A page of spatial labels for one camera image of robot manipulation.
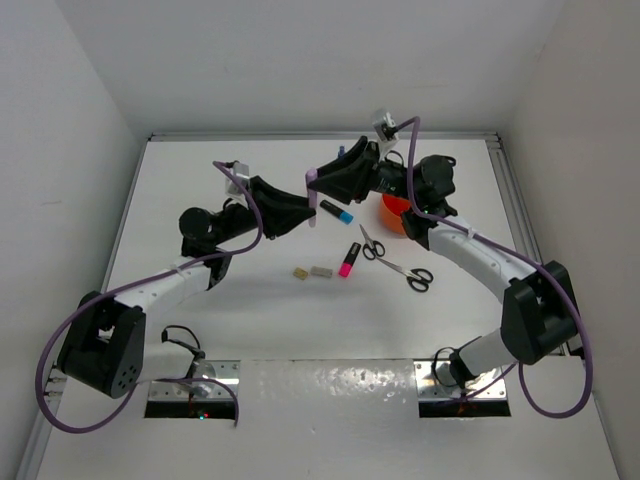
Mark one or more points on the large black scissors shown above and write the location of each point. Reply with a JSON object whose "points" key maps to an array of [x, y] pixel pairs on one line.
{"points": [[418, 279]]}

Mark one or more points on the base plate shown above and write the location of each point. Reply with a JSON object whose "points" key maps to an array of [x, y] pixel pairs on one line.
{"points": [[209, 376], [432, 385]]}

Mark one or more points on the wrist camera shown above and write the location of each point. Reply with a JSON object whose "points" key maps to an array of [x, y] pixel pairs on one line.
{"points": [[386, 130], [237, 177]]}

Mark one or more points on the blue cap black highlighter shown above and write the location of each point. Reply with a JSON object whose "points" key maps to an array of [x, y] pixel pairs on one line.
{"points": [[336, 211]]}

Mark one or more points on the pastel purple highlighter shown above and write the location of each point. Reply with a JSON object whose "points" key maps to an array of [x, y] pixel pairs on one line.
{"points": [[310, 176]]}

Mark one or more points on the orange round organizer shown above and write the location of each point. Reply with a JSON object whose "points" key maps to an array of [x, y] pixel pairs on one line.
{"points": [[390, 212]]}

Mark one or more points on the tan eraser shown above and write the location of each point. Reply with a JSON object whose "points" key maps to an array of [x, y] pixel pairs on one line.
{"points": [[300, 273]]}

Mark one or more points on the pink cap black highlighter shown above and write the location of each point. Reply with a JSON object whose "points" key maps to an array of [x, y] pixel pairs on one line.
{"points": [[349, 260]]}

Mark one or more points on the left base plate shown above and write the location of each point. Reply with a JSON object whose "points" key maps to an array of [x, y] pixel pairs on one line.
{"points": [[209, 376]]}

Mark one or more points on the small black scissors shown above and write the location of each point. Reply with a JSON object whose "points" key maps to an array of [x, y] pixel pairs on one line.
{"points": [[372, 249]]}

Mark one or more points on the grey eraser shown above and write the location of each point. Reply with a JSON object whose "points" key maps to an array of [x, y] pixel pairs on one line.
{"points": [[321, 272]]}

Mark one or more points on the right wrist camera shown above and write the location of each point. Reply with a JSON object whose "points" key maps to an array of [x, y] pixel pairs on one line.
{"points": [[386, 130]]}

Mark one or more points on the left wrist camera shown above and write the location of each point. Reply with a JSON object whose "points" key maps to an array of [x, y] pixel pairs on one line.
{"points": [[237, 177]]}

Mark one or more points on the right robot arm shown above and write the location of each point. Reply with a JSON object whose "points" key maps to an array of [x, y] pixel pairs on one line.
{"points": [[538, 306]]}

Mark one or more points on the aluminium frame rail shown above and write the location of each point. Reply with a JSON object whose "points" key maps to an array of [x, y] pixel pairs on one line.
{"points": [[513, 200]]}

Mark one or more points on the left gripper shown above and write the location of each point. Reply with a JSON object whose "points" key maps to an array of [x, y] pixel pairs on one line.
{"points": [[280, 209]]}

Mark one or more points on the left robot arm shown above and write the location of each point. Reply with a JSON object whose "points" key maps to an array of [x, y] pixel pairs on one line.
{"points": [[105, 346]]}

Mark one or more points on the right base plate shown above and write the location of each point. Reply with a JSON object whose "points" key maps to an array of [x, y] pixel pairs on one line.
{"points": [[432, 385]]}

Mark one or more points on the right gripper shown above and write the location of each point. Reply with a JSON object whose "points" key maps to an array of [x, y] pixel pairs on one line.
{"points": [[345, 185]]}

